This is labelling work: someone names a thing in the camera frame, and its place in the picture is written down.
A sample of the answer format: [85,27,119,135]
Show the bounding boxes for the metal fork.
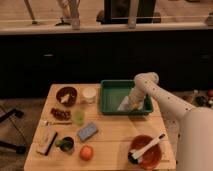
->
[41,120,72,126]

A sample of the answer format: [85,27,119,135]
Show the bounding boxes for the white cup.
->
[82,87,97,104]

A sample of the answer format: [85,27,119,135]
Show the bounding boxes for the blue sponge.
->
[77,122,98,142]

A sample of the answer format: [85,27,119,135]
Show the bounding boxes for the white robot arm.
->
[130,72,213,171]

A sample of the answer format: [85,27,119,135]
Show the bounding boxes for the black stand legs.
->
[0,109,27,155]

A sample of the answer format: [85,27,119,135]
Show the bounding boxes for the green translucent cup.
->
[73,110,84,126]

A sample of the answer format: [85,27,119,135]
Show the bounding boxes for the white black eraser brush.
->
[36,131,58,156]

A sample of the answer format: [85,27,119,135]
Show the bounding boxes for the grey towel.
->
[117,96,144,111]

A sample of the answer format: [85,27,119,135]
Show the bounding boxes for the orange fruit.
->
[79,146,93,161]

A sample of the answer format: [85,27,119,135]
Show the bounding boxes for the brown grape bunch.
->
[51,108,71,121]

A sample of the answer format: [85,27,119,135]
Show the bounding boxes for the green plastic tray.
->
[99,80,153,116]

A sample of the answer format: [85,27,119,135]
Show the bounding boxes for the dark red bowl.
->
[56,87,77,107]

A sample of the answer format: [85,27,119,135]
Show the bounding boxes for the orange bowl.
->
[129,135,162,171]

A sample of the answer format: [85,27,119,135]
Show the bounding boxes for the wooden table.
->
[23,82,178,171]

